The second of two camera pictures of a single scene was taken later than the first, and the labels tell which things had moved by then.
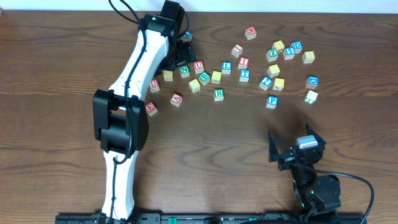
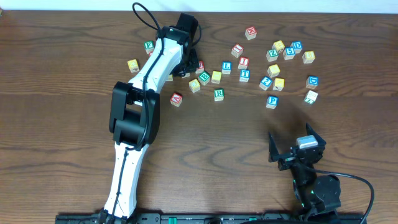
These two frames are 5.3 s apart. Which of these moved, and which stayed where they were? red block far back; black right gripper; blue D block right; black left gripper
Moved: black left gripper
Stayed: red block far back; blue D block right; black right gripper
